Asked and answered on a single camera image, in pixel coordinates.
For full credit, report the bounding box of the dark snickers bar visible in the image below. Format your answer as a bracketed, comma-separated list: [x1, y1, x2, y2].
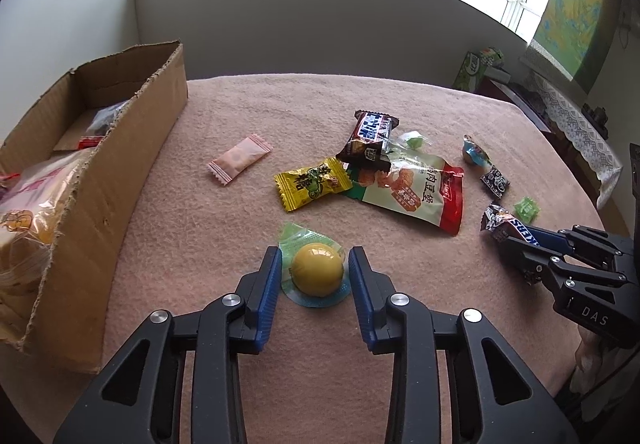
[336, 110, 399, 172]

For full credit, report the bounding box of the pale green candy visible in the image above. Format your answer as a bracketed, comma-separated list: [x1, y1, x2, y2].
[397, 130, 431, 152]

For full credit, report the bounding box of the wall map poster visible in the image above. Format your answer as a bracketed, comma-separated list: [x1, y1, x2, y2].
[521, 0, 622, 93]

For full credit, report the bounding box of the yellow jelly cup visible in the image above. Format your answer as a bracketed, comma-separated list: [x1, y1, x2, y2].
[278, 223, 352, 309]

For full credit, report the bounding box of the yellow snack packet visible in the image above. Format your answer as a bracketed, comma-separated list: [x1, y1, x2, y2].
[273, 157, 352, 212]

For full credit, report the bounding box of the black white candy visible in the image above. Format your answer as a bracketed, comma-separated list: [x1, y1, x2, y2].
[480, 165, 510, 199]

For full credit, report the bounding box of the white lace cloth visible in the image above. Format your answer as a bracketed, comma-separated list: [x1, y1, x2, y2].
[526, 72, 623, 210]

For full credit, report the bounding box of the dark wooden side cabinet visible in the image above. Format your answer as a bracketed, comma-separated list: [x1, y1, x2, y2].
[477, 78, 552, 137]

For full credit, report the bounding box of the green tissue box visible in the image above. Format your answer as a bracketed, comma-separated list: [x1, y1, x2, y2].
[452, 47, 511, 92]

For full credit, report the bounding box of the open cardboard box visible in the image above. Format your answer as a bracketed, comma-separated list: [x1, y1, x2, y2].
[1, 40, 188, 374]

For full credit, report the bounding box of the red green snack pouch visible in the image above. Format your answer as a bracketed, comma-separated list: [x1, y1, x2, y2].
[345, 151, 464, 236]

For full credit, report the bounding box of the pink candy sachet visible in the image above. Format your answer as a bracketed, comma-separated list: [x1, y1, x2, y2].
[206, 133, 272, 185]

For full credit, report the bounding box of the pink table cloth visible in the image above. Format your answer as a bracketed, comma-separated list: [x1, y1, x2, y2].
[1, 75, 602, 443]

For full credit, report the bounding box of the bagged sliced bread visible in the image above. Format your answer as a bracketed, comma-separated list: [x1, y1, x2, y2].
[1, 149, 92, 325]

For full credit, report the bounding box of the white gloved right hand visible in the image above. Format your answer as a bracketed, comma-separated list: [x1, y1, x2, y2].
[570, 327, 639, 422]

